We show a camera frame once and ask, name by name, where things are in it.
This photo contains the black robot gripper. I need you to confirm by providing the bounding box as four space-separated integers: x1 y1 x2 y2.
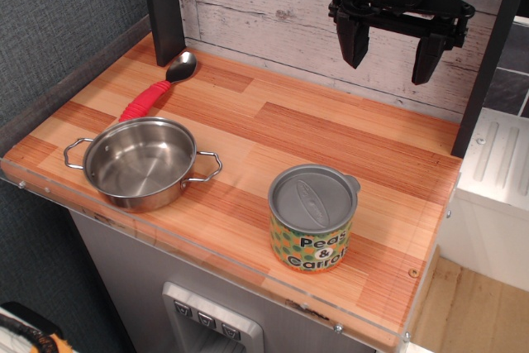
329 0 475 85

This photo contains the peas and carrots can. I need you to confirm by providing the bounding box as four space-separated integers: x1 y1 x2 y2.
268 164 361 273

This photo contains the stainless steel pot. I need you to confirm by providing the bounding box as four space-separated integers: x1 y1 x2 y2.
63 117 223 212

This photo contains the grey ice dispenser panel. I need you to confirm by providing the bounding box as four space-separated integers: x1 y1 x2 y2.
162 282 265 352

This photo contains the clear acrylic table guard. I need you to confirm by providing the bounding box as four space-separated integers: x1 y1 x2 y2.
2 149 460 352

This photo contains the black orange object corner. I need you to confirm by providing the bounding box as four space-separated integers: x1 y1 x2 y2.
1 302 75 352

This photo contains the dark right post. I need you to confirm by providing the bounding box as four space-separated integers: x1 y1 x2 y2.
450 0 521 159

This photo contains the dark post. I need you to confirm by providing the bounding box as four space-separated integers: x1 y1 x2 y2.
146 0 186 66
450 0 521 159

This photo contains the red handled metal spoon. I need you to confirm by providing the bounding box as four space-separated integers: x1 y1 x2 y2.
118 51 198 122

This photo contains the dark left post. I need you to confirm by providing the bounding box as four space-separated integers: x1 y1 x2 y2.
146 0 186 66

